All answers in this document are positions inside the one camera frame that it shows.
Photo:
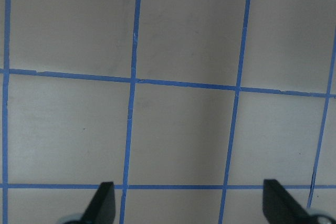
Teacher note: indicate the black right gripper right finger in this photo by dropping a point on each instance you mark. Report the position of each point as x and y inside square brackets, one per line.
[280, 207]

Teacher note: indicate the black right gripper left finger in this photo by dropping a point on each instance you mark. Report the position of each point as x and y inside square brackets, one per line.
[101, 209]

